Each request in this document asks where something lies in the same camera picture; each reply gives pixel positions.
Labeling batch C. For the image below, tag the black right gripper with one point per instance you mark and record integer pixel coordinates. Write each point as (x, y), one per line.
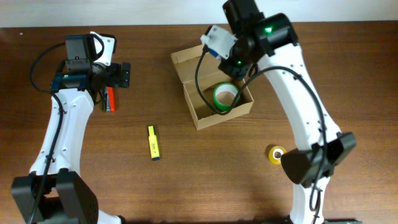
(237, 73)

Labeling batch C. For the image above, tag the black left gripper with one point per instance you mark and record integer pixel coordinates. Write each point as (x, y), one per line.
(114, 79)

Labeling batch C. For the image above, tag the green tape roll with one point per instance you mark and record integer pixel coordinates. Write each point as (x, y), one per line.
(224, 95)

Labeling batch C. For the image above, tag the cardboard box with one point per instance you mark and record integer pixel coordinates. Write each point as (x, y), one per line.
(213, 88)

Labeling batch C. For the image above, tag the yellow tape roll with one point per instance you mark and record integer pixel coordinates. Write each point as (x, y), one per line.
(275, 154)

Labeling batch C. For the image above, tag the yellow highlighter marker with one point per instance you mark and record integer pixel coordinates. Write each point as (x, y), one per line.
(153, 144)

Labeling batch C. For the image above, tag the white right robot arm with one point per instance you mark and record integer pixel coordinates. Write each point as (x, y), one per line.
(272, 44)

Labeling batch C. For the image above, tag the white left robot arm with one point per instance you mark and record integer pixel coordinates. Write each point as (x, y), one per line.
(53, 191)

